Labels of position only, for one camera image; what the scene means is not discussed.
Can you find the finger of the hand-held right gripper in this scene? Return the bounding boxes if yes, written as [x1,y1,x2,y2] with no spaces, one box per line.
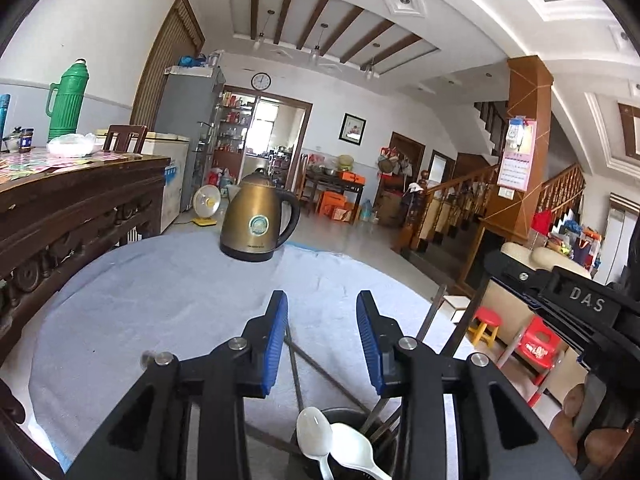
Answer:
[482,250,556,311]

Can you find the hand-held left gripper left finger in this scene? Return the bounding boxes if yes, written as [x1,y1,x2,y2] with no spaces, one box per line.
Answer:
[65,290,290,480]

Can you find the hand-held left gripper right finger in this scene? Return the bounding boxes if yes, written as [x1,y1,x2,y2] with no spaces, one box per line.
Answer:
[356,290,583,480]

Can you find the white plastic spoon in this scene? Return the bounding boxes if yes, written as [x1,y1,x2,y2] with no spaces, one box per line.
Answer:
[296,406,335,480]
[327,422,393,480]

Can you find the dark metal utensil holder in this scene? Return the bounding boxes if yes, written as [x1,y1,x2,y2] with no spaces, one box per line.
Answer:
[290,406,401,480]

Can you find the person's right hand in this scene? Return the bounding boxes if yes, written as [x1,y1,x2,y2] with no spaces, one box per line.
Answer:
[550,382,640,480]

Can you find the beige sofa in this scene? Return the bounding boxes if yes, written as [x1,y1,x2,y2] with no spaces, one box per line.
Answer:
[457,241,593,411]

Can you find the red and yellow stool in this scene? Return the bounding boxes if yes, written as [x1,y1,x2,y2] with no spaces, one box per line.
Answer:
[467,306,502,346]

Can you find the red plastic chair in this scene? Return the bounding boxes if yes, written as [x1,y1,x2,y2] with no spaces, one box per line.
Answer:
[497,316,566,408]

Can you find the small white stool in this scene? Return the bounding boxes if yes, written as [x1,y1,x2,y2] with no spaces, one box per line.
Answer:
[442,295,471,323]

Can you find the wooden stair railing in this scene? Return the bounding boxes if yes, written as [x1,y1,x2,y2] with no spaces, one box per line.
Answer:
[400,162,501,253]

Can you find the grey tablecloth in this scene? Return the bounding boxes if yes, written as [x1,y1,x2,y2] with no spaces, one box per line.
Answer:
[27,232,476,480]

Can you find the bronze electric kettle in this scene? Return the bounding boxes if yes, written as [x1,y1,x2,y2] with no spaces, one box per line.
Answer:
[219,167,301,262]

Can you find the orange cardboard boxes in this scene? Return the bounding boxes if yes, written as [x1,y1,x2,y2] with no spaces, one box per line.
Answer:
[317,190,358,223]

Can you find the small electric fan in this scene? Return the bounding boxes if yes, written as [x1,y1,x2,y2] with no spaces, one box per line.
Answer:
[192,185,223,227]

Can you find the dark wooden side table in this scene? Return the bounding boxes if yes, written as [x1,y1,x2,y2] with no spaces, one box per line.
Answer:
[302,170,366,218]

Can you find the wooden pillar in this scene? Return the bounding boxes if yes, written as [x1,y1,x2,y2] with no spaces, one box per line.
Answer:
[480,55,555,241]

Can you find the white chest freezer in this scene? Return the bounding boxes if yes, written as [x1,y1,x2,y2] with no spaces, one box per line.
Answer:
[95,130,192,233]

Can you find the shelf of bottles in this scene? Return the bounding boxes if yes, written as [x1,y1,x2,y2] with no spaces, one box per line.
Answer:
[215,91,256,161]

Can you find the carved wooden sideboard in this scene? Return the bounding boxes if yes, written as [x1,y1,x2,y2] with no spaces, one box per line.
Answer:
[0,147,172,361]

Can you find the glass pendant lamp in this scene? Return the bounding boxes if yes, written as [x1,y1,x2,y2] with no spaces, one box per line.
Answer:
[308,24,328,64]
[252,10,276,52]
[364,42,381,82]

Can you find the grey refrigerator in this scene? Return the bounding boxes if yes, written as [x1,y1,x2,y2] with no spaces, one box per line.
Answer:
[155,66,226,211]

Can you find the wooden chair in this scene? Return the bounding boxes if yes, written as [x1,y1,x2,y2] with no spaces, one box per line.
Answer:
[103,125,148,153]

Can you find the white plastic bag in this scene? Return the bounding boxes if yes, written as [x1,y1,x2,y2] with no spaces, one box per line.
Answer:
[47,132,97,157]

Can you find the green thermos flask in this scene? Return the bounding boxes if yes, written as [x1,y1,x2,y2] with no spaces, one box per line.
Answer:
[46,58,88,143]

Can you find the wall calendar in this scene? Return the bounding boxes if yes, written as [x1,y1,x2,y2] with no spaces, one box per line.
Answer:
[496,117,537,192]

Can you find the framed wall picture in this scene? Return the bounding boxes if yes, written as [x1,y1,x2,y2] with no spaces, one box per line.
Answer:
[339,113,367,142]

